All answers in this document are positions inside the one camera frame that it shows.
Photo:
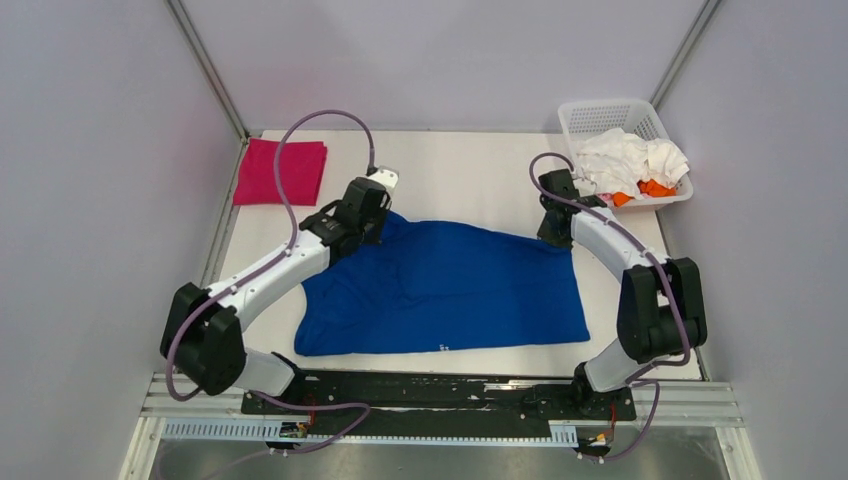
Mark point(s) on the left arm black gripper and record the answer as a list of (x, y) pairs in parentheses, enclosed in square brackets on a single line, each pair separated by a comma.
[(374, 237)]

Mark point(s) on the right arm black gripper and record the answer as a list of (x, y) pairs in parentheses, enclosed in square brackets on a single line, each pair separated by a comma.
[(545, 235)]

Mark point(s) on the blue t shirt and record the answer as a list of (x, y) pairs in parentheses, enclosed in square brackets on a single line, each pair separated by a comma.
[(432, 286)]

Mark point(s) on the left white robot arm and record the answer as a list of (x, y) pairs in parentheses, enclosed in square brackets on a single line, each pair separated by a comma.
[(203, 336)]

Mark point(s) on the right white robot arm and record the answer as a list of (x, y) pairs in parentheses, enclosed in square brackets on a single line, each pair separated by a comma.
[(660, 315)]

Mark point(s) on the folded pink t shirt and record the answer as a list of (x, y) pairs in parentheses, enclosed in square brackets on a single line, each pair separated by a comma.
[(300, 172)]

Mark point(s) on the white crumpled t shirt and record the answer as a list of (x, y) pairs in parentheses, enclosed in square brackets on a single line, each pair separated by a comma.
[(616, 161)]

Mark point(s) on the orange garment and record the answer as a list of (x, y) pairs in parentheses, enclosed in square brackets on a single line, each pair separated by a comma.
[(651, 188)]

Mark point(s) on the white plastic basket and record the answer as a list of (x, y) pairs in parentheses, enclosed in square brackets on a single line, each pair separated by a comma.
[(582, 120)]

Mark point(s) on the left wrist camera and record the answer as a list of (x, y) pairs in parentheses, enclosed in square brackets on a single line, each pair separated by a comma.
[(388, 178)]

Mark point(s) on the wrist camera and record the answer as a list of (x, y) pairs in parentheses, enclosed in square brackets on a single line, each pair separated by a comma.
[(388, 178), (584, 186)]

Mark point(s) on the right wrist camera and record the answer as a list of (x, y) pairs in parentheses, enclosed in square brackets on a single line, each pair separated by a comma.
[(584, 186)]

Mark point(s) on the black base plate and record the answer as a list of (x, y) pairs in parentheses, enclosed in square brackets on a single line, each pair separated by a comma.
[(429, 401)]

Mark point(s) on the white slotted cable duct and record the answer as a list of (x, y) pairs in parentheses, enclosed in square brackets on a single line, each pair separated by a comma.
[(551, 435)]

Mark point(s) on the right aluminium frame post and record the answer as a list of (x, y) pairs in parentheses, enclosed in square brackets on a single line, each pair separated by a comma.
[(688, 44)]

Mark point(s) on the aluminium frame post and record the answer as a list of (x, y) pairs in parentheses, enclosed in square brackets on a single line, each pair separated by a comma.
[(688, 44), (192, 37)]

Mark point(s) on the left aluminium frame post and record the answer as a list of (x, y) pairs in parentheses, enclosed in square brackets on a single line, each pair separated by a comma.
[(192, 37)]

